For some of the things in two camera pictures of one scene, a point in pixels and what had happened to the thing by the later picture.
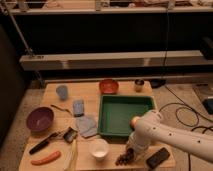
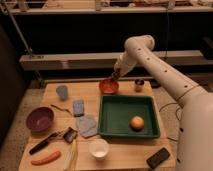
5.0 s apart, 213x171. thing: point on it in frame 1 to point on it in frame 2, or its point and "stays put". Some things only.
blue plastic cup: x=62 y=90 stays put
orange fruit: x=134 y=121 stays put
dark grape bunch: x=126 y=158 to x=115 y=75
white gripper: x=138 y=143 to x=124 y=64
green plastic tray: x=116 y=111 stays put
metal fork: x=61 y=109 stays put
